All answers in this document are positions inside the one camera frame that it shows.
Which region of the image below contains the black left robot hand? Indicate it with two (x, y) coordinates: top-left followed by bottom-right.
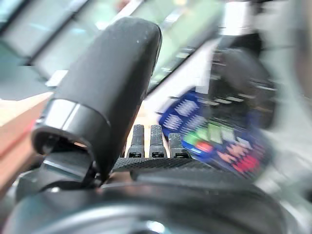
(4, 16), (286, 234)

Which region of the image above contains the blue printed snack packet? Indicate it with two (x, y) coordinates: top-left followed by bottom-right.
(157, 89), (275, 180)

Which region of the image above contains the wooden table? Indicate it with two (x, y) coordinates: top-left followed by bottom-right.
(0, 91), (56, 193)

